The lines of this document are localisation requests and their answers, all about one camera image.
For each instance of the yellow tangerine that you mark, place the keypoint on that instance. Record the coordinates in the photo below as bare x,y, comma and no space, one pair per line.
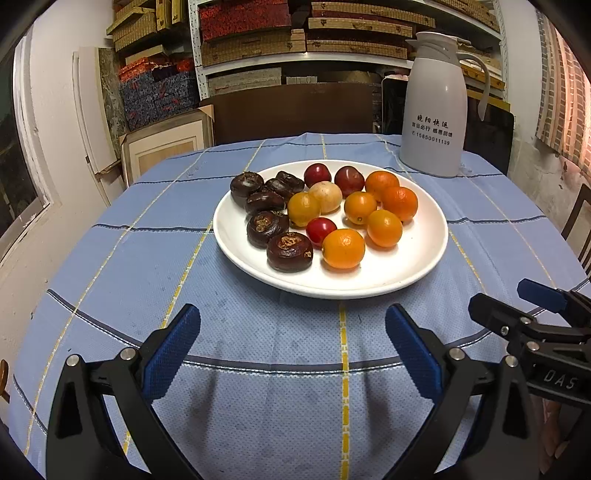
304,209

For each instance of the wooden chair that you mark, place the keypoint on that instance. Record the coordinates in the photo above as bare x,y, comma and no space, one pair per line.
577,230

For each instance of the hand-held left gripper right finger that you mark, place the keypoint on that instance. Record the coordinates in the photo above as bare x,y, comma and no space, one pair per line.
411,350

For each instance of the stack of cream yellow-edged boxes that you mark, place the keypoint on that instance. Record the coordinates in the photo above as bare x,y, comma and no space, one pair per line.
494,78

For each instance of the dark brown water chestnut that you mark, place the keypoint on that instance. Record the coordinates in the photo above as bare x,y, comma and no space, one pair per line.
289,252
287,181
268,228
264,202
247,187

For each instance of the stack of woven flat boxes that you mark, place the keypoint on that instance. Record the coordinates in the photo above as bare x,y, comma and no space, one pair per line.
258,51

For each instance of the white thermos jug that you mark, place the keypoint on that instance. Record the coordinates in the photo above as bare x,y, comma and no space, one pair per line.
431,92

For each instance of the red cherry tomato front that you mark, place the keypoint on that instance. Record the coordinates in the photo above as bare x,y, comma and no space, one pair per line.
321,230

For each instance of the pale yellow longan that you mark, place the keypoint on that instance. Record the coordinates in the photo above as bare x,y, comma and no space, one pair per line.
327,196

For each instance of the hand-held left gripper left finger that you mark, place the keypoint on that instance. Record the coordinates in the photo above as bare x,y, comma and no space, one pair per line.
173,350

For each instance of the white-framed window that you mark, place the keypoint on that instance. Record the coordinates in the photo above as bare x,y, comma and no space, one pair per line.
14,184

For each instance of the grey flat boxes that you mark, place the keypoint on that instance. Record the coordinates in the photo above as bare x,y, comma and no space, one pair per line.
244,82

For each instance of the white board panel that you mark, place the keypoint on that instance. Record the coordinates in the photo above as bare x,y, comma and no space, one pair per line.
90,106

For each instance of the light wooden picture frame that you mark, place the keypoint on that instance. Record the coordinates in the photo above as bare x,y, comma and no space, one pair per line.
161,147

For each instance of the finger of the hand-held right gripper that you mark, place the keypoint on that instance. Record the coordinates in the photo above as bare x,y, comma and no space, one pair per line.
540,294
489,311

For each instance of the small red plum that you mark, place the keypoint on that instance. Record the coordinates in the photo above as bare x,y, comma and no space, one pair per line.
349,180
317,174

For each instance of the brick-patterned curtain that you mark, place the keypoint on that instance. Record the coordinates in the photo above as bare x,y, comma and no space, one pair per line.
568,92

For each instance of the stack of blue patterned boxes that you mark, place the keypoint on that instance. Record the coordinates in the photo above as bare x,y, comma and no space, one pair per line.
157,99

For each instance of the white round plate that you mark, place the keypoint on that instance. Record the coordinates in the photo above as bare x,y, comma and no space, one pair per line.
406,267

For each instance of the person's right hand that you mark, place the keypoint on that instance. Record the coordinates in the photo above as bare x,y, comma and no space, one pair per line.
558,438

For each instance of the dark silver-edged panel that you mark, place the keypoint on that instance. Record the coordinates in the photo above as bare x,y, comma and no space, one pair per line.
392,106

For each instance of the marble-patterned panel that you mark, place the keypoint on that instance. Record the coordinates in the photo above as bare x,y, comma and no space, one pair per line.
113,92

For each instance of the orange-red patterned boxes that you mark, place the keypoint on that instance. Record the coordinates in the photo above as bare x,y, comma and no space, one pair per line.
147,69

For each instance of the red brocade box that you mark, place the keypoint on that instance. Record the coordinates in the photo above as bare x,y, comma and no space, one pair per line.
244,21

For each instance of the blue plaid tablecloth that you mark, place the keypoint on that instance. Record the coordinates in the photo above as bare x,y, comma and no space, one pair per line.
258,332

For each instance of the pile of tan woven boxes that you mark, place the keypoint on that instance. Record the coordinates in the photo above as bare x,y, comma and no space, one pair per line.
143,25

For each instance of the small orange tangerine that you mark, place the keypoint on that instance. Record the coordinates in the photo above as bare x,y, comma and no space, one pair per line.
360,207
343,249
381,181
384,228
400,204

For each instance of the white metal shelf unit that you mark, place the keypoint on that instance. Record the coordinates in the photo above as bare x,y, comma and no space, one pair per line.
195,55

